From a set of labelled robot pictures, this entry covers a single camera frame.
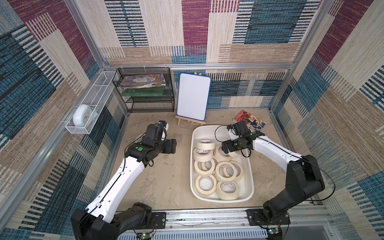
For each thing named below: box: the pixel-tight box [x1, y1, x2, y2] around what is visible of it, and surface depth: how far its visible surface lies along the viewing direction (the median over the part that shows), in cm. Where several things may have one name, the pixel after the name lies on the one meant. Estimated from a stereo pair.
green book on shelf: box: [121, 87, 165, 97], surface depth 96 cm
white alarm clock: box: [72, 104, 98, 127], surface depth 64 cm
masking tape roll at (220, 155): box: [213, 144, 241, 162], surface depth 91 cm
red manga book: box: [233, 110, 267, 131], surface depth 114 cm
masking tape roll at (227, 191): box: [216, 181, 240, 201], surface depth 79 cm
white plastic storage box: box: [190, 125, 255, 203], surface depth 85 cm
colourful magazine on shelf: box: [121, 73, 167, 89], surface depth 83 cm
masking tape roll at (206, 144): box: [196, 138, 216, 150], surface depth 91 cm
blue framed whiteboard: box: [176, 72, 212, 122], surface depth 101 cm
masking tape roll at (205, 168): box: [194, 160, 216, 175], surface depth 87 cm
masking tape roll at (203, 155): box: [193, 148, 214, 162], surface depth 87 cm
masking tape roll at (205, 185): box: [195, 175, 217, 196], surface depth 84 cm
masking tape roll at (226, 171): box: [215, 161, 237, 183], surface depth 85 cm
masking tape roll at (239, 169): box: [230, 160, 244, 183], surface depth 87 cm
